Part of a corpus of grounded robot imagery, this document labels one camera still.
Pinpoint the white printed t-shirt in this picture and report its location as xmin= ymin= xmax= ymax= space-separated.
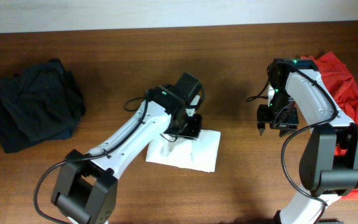
xmin=145 ymin=129 xmax=221 ymax=172

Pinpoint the black folded clothes pile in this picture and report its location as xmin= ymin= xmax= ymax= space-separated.
xmin=0 ymin=58 xmax=86 ymax=154

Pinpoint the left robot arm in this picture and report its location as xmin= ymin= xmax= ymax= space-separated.
xmin=51 ymin=73 xmax=204 ymax=224

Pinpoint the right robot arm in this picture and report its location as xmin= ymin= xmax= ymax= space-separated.
xmin=257 ymin=58 xmax=358 ymax=223

